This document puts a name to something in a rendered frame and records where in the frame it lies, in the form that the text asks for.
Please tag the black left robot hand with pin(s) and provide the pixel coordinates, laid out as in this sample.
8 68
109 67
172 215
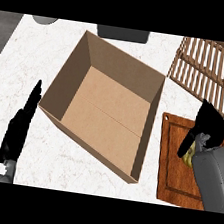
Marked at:
16 134

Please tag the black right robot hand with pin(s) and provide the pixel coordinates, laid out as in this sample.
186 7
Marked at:
209 126

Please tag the yellow squash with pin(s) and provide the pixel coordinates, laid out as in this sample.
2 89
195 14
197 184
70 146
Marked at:
188 156

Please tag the brown wooden cutting board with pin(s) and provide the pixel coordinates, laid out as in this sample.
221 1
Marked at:
176 170

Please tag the brown cardboard box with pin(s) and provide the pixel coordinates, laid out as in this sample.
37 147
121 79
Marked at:
105 103

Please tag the wooden slatted rack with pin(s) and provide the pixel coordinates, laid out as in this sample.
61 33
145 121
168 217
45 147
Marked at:
213 74

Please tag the grey round object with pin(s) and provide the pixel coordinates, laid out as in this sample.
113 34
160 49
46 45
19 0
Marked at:
44 19

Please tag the dark grey rectangular appliance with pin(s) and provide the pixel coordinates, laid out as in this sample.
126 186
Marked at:
123 33

